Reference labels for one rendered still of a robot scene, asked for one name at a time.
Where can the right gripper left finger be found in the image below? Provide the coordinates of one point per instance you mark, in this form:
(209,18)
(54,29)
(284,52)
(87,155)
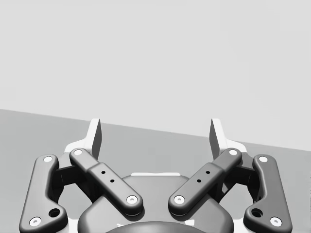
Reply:
(104,178)

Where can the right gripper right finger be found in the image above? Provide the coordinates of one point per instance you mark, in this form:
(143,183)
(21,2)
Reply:
(206,178)

